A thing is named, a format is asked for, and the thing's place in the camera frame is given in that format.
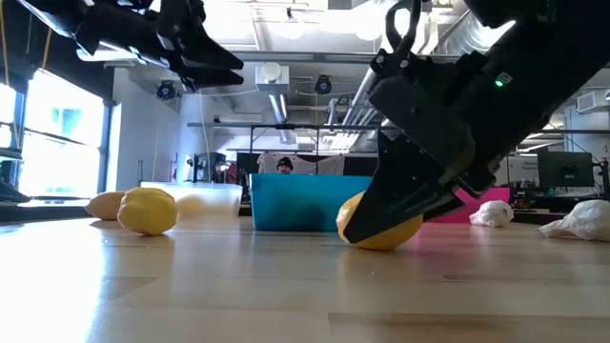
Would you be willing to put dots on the white ceiling unit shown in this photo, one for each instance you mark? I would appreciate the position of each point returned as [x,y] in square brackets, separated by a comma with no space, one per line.
[271,78]

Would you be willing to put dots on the white garlic bulb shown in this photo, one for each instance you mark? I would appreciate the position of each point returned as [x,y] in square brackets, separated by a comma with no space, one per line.
[493,214]
[581,219]

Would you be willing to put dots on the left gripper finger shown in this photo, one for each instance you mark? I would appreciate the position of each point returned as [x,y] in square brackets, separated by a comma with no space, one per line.
[209,54]
[214,79]

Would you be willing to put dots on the orange-yellow lemon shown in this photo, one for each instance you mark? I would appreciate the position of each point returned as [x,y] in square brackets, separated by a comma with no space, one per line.
[102,206]

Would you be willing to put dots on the teal plastic basket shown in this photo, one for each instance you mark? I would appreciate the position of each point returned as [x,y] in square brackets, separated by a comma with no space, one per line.
[300,202]

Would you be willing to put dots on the silver ventilation duct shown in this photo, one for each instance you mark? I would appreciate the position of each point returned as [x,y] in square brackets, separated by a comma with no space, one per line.
[355,107]

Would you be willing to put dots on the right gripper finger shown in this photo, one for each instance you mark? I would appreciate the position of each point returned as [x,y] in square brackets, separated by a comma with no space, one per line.
[405,195]

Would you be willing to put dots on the white cloth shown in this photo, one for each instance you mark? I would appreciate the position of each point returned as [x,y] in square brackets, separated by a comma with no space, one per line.
[314,166]

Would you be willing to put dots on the yellow lemon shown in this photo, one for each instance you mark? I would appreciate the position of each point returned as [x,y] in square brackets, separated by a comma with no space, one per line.
[148,212]
[386,239]

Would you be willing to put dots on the pink plastic basket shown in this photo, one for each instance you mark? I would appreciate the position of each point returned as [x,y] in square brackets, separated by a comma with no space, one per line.
[498,194]

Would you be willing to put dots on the black computer monitor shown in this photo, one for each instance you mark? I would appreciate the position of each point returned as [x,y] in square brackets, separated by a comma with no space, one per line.
[564,169]

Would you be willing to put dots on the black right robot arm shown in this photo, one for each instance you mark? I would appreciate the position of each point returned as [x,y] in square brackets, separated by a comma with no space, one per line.
[548,57]

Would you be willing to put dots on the white wall unit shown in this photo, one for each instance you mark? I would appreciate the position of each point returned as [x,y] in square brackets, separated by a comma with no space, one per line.
[593,101]

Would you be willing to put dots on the round black hanging device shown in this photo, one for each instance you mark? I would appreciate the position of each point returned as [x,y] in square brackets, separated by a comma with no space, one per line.
[166,89]
[323,85]

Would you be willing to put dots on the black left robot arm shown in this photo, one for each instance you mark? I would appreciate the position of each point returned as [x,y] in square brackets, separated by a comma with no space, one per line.
[109,28]

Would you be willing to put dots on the person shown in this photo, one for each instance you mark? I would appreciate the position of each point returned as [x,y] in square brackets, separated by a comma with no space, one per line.
[285,164]

